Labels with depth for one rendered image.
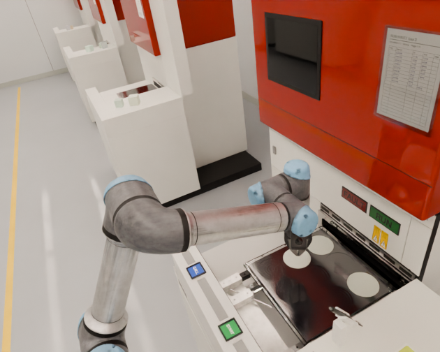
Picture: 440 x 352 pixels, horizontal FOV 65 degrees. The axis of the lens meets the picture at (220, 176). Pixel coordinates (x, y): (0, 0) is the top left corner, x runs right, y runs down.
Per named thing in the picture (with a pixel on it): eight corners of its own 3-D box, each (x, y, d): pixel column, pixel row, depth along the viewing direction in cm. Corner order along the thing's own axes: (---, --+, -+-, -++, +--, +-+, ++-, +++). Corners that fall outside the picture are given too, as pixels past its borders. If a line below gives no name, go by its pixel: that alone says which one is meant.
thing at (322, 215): (320, 225, 148) (320, 207, 142) (409, 299, 114) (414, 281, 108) (317, 226, 147) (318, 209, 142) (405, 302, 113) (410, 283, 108)
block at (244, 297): (249, 292, 120) (248, 287, 118) (254, 299, 117) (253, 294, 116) (229, 303, 118) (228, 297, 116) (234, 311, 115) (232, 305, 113)
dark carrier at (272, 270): (322, 229, 139) (322, 228, 138) (392, 290, 112) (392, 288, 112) (248, 265, 128) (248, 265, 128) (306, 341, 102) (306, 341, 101)
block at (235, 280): (238, 277, 126) (237, 272, 125) (242, 283, 124) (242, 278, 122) (218, 286, 124) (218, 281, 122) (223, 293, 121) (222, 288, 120)
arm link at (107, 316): (78, 382, 89) (118, 195, 71) (72, 336, 101) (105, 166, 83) (125, 372, 95) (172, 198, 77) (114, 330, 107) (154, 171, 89)
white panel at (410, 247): (276, 187, 178) (273, 116, 156) (415, 304, 115) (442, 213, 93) (271, 189, 177) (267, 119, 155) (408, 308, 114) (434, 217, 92)
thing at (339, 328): (346, 327, 96) (350, 297, 89) (356, 339, 93) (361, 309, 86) (329, 338, 95) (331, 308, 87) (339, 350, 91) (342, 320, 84)
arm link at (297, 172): (276, 163, 101) (299, 154, 104) (277, 193, 107) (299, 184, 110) (292, 175, 95) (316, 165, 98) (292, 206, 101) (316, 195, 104)
